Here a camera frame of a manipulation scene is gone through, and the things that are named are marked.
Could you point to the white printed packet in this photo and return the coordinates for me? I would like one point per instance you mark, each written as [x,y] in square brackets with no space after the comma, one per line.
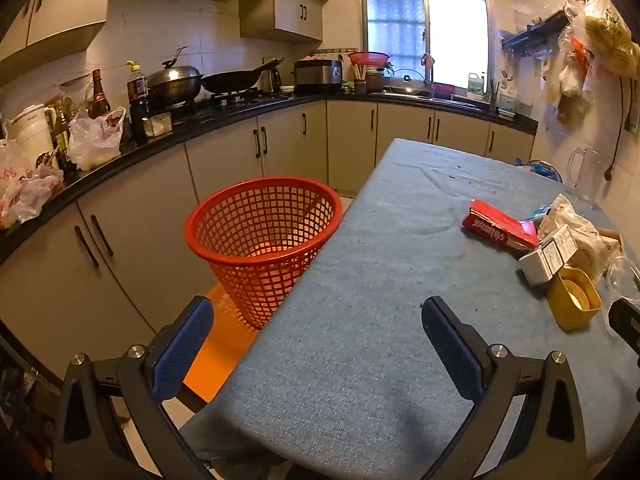
[560,210]

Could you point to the black kitchen countertop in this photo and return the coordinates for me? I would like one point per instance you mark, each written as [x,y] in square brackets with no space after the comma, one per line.
[225,114]

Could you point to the steel kettle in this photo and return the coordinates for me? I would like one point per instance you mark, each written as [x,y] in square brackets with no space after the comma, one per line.
[270,80]

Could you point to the glass pot lid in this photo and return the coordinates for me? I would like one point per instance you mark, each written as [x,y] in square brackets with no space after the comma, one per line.
[407,82]

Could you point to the brown bottle red cap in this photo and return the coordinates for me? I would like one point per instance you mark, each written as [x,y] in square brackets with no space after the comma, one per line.
[98,100]

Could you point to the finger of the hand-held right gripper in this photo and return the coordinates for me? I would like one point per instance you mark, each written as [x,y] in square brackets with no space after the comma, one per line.
[625,320]

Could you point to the red colander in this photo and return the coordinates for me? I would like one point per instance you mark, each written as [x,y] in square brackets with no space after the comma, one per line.
[367,57]

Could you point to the orange plastic stool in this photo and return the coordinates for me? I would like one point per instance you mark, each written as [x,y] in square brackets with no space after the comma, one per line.
[220,355]

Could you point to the brown ceramic pot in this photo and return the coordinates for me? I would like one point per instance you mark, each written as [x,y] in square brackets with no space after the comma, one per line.
[375,81]

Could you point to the white electric kettle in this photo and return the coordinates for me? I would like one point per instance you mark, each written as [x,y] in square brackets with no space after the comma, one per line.
[30,130]

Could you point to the glass pitcher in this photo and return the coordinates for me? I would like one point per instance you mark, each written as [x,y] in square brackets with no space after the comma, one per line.
[587,175]

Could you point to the blue tablecloth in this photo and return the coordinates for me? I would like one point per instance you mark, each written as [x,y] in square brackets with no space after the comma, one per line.
[375,285]

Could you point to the beige upper cabinet over counter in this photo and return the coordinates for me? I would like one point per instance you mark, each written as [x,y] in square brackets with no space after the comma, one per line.
[60,5]

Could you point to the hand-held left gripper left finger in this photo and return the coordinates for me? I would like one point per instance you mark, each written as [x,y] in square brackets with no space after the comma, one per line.
[182,355]

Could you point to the gas stove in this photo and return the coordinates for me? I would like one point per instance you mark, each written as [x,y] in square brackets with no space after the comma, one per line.
[230,97]

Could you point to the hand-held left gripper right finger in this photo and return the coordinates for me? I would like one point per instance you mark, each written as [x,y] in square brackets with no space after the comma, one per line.
[450,350]

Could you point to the black rice cooker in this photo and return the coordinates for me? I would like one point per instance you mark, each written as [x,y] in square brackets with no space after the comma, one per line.
[317,75]

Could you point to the dark sauce bottle yellow cap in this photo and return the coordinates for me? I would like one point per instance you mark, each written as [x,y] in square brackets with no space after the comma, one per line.
[137,105]

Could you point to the white tied plastic bag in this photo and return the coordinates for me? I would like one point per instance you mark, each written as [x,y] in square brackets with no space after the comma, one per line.
[590,242]

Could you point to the red mesh plastic basket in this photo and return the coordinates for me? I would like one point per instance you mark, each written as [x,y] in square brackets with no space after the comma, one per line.
[260,280]

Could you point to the beige lower cabinets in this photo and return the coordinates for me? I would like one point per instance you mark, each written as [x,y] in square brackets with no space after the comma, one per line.
[295,140]

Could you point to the hanging plastic bags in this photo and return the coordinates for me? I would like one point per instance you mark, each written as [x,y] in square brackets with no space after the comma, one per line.
[605,35]

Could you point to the blue plastic bag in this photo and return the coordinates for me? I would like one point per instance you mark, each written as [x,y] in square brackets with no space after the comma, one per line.
[542,169]

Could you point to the white cardboard box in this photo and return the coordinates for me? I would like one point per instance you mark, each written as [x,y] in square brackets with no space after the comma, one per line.
[545,260]

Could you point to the clear plastic bag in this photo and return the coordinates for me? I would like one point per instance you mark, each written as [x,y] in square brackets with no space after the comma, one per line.
[622,272]

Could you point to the white bag with red print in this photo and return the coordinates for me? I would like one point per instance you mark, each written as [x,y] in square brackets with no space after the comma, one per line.
[92,145]

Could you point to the beige upper cabinet beside window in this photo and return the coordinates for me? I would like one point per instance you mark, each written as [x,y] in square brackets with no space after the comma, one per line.
[295,10]

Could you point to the green dish soap bottle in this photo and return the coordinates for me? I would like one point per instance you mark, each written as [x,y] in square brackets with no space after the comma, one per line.
[476,86]

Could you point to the yellow plastic cup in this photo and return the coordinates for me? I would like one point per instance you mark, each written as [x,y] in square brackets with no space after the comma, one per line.
[562,305]

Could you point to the kitchen window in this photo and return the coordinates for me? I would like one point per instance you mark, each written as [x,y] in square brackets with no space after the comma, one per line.
[400,20]

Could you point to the crumpled plastic bags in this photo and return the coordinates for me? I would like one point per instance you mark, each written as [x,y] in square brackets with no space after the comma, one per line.
[25,195]

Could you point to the steel wok with lid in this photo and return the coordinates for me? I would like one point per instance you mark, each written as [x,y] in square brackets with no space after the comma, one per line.
[172,82]

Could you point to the clear seasoning container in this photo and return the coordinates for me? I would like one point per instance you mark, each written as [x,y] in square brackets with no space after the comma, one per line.
[157,124]

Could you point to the black wok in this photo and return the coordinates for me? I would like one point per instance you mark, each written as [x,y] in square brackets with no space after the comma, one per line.
[232,80]

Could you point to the red snack packet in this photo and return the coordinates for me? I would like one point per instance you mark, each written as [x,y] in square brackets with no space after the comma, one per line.
[492,225]

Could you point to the dark wall shelf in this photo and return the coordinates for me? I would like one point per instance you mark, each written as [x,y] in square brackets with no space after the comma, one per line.
[537,30]

